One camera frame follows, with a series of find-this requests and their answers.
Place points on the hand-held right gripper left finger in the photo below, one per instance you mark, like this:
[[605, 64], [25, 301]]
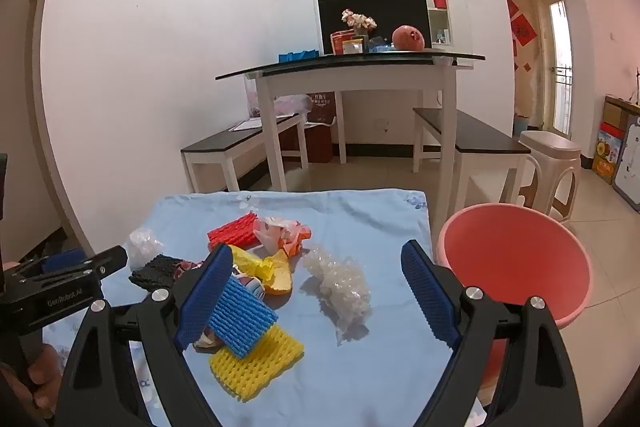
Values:
[[205, 299]]

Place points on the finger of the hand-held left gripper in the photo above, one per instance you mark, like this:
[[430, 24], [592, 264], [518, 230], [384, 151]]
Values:
[[62, 261], [107, 259]]

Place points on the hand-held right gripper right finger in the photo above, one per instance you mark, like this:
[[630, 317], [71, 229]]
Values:
[[431, 302]]

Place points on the pink cloud-patterned wrapper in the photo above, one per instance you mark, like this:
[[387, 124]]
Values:
[[189, 268]]

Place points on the yellow foam net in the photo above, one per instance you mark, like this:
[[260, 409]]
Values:
[[265, 367]]

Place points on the pink plastic basin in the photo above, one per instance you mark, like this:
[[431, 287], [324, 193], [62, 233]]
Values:
[[515, 257]]

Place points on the person's left hand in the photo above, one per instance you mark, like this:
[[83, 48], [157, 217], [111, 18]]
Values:
[[45, 372]]

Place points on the crumpled clear plastic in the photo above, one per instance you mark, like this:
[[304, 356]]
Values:
[[142, 242]]

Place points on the blue foam net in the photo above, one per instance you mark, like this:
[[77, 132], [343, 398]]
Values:
[[245, 322]]

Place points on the black foam net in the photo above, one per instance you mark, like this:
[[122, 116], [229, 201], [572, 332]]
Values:
[[155, 272]]

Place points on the red foam net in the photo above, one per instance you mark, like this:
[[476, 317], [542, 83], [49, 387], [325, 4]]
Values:
[[232, 232]]

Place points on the yellow wrapper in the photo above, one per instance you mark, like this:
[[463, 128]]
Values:
[[275, 277]]

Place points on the clear bubble wrap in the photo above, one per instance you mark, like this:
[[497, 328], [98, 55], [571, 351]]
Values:
[[340, 287]]

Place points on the white orange plastic bag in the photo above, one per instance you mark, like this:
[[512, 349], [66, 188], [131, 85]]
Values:
[[280, 232]]

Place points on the light blue floral cloth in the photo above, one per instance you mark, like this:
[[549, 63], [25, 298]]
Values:
[[350, 217]]

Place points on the black-top white bench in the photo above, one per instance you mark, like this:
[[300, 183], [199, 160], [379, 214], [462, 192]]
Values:
[[215, 144], [475, 134]]

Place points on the white papers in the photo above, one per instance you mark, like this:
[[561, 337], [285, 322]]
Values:
[[246, 125]]

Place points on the beige plastic stool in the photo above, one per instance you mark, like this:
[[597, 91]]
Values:
[[550, 147]]

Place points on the light blue bin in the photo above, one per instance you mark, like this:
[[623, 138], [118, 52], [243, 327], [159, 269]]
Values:
[[522, 126]]

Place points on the dark red carton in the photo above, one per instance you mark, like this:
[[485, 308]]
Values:
[[320, 127]]

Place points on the pink translucent plastic bag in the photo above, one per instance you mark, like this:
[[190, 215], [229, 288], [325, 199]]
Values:
[[290, 104]]

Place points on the fruit-printed cardboard box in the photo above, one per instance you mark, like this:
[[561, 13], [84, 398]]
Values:
[[607, 154]]

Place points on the glass-top white table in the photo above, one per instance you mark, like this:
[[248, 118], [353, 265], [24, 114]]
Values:
[[350, 79]]

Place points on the grey-framed whiteboard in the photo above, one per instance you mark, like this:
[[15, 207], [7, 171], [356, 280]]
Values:
[[631, 167]]

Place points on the blue plastic bag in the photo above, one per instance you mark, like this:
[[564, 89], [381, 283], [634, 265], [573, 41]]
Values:
[[381, 46]]

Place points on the blue pleated item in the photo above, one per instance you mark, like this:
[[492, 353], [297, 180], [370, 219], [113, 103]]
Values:
[[298, 55]]

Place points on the brown cardboard box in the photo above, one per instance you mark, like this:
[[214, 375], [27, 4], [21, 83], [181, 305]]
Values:
[[612, 113]]

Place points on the red pomegranate plush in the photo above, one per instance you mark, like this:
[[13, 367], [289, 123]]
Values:
[[409, 38]]

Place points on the white glazed door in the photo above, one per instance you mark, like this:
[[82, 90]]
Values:
[[557, 57]]

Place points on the wooden desk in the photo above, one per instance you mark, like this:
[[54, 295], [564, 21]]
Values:
[[625, 103]]

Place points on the red diamond paper decoration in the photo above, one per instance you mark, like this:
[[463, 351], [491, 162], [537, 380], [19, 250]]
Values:
[[524, 31], [512, 7]]

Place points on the black monitor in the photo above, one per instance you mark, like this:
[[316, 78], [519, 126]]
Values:
[[390, 14]]

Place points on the flower bouquet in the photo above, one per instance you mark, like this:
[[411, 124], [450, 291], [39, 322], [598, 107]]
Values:
[[357, 21]]

